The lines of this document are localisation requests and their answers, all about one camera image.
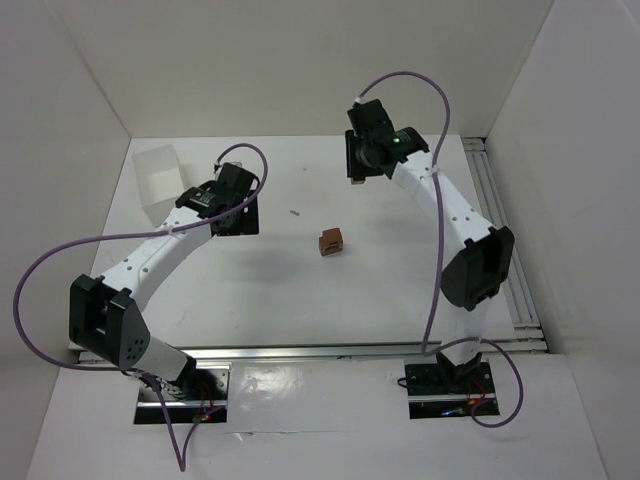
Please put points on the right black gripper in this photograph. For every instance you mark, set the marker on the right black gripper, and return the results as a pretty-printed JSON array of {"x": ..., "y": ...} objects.
[{"x": 356, "y": 163}]

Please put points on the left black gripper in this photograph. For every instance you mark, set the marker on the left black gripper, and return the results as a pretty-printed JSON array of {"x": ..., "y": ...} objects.
[{"x": 245, "y": 220}]

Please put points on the notched brown wood block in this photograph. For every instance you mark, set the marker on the notched brown wood block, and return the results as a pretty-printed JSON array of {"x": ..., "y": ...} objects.
[{"x": 332, "y": 236}]

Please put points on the U-shaped brown wood block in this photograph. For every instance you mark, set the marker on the U-shaped brown wood block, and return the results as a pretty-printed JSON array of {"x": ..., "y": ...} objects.
[{"x": 324, "y": 247}]

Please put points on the white perforated plastic box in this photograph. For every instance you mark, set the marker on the white perforated plastic box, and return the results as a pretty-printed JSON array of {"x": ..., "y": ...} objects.
[{"x": 160, "y": 181}]

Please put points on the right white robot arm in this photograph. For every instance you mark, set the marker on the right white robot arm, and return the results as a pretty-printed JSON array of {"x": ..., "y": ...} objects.
[{"x": 473, "y": 256}]

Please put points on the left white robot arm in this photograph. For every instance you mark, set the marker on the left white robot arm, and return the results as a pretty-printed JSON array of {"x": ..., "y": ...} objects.
[{"x": 106, "y": 312}]

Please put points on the white front cover board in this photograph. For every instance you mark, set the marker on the white front cover board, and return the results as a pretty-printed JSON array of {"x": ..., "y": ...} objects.
[{"x": 308, "y": 397}]

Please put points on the front aluminium rail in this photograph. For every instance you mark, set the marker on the front aluminium rail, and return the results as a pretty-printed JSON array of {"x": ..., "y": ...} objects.
[{"x": 525, "y": 344}]

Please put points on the aluminium rail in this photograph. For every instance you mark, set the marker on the aluminium rail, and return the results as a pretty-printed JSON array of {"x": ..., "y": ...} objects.
[
  {"x": 525, "y": 344},
  {"x": 516, "y": 289}
]

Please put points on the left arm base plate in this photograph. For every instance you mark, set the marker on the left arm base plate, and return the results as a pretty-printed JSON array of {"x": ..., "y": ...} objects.
[{"x": 192, "y": 383}]

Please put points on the right side aluminium rail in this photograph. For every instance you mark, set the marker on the right side aluminium rail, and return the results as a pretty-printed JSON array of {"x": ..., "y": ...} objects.
[{"x": 516, "y": 289}]

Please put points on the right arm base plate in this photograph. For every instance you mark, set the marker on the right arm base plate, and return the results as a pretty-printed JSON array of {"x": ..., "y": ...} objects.
[{"x": 427, "y": 380}]

